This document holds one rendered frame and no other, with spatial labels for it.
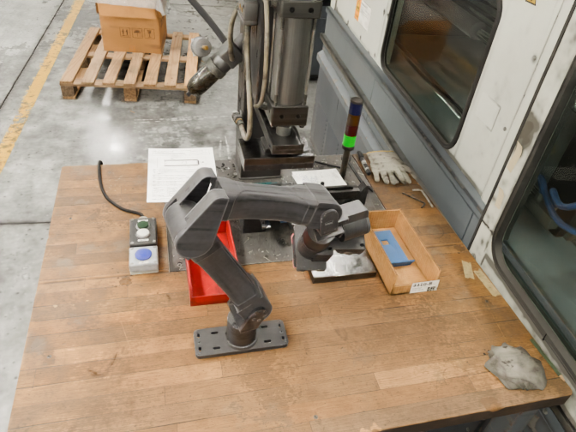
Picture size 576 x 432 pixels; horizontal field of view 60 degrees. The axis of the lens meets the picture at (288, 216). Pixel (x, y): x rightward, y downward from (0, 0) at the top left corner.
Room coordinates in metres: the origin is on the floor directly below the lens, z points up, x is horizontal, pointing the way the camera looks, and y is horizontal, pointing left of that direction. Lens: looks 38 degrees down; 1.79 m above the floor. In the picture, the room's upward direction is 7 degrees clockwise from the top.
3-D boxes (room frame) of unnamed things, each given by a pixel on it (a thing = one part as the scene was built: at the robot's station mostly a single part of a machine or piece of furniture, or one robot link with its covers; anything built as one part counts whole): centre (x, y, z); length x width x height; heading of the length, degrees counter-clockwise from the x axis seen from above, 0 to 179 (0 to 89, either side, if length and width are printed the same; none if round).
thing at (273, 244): (1.19, 0.04, 0.88); 0.65 x 0.50 x 0.03; 108
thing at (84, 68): (4.04, 1.43, 0.07); 1.20 x 1.00 x 0.14; 11
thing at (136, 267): (0.87, 0.34, 0.90); 0.07 x 0.07 x 0.06; 18
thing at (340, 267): (0.97, -0.14, 0.91); 0.17 x 0.16 x 0.02; 108
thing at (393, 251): (1.03, -0.29, 0.92); 0.15 x 0.07 x 0.03; 19
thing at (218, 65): (1.34, 0.24, 1.25); 0.19 x 0.07 x 0.19; 108
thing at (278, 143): (1.17, 0.07, 1.22); 0.26 x 0.18 x 0.30; 18
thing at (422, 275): (1.00, -0.30, 0.93); 0.25 x 0.13 x 0.08; 18
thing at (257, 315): (0.68, 0.06, 1.00); 0.09 x 0.06 x 0.06; 28
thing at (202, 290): (0.89, 0.18, 0.93); 0.25 x 0.12 x 0.06; 18
